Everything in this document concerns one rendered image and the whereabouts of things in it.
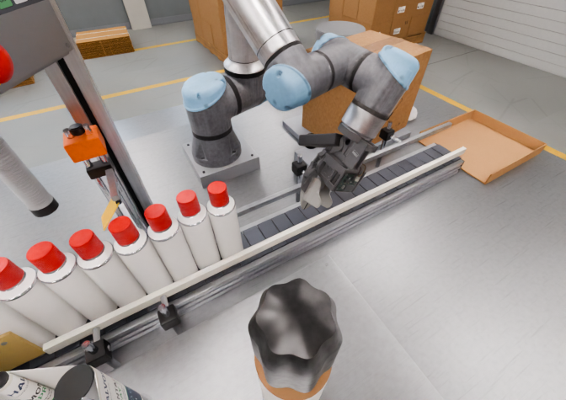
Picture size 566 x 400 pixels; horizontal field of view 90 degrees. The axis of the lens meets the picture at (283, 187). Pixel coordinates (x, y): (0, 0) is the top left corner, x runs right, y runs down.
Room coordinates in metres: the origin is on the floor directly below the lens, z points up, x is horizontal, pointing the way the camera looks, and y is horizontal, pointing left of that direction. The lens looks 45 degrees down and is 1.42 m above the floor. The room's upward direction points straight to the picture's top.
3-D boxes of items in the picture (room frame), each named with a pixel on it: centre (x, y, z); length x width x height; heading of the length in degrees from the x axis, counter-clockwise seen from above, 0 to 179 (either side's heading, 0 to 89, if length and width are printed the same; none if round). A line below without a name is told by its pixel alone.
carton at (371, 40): (0.90, -0.26, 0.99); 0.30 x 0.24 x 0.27; 128
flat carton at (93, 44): (4.22, 2.44, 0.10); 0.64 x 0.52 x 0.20; 117
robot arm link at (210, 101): (0.72, 0.20, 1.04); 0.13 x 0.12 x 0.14; 134
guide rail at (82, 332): (0.41, -0.07, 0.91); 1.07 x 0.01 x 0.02; 120
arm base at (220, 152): (0.71, 0.21, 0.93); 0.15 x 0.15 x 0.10
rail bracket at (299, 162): (0.53, -0.05, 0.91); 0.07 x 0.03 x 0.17; 30
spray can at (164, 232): (0.29, 0.20, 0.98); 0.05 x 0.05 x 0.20
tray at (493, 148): (0.80, -0.67, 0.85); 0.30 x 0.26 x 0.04; 120
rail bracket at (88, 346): (0.16, 0.31, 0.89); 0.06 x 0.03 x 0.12; 30
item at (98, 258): (0.24, 0.29, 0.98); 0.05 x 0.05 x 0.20
